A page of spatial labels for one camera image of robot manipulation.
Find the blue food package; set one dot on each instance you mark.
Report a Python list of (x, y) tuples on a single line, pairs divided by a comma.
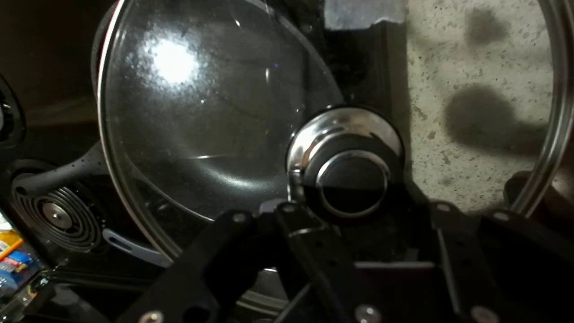
[(15, 271)]

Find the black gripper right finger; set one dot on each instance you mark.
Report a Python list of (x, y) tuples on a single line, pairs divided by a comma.
[(514, 275)]

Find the black electric stove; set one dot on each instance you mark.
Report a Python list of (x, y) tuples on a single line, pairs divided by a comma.
[(60, 135)]

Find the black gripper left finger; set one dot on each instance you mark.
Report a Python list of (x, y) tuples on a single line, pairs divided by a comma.
[(239, 280)]

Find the black coil burner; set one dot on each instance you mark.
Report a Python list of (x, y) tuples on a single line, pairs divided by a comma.
[(56, 215)]

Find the orange food package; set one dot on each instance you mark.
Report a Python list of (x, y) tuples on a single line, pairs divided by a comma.
[(10, 242)]

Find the glass pan lid steel knob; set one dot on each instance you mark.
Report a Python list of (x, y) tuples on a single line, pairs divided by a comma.
[(347, 167)]

